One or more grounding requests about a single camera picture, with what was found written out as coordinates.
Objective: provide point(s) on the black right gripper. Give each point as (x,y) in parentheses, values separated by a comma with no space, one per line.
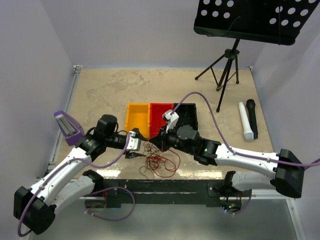
(161,140)

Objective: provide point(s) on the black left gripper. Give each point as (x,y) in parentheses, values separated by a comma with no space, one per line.
(132,154)

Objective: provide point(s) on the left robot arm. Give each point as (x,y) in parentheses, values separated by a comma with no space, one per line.
(36,207)

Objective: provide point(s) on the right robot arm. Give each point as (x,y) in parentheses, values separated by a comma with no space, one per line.
(275,171)

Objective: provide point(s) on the yellow plastic bin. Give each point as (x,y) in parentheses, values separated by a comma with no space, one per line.
(138,116)

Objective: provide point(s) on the red plastic bin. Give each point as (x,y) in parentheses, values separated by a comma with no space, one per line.
(156,120)

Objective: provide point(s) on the black plastic bin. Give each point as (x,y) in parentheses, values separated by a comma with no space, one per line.
(187,113)

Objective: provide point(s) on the black music stand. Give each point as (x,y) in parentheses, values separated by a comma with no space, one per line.
(267,21)

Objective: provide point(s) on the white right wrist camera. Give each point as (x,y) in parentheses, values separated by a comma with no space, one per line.
(171,118)

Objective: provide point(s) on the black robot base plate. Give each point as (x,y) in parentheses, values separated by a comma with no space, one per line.
(161,192)

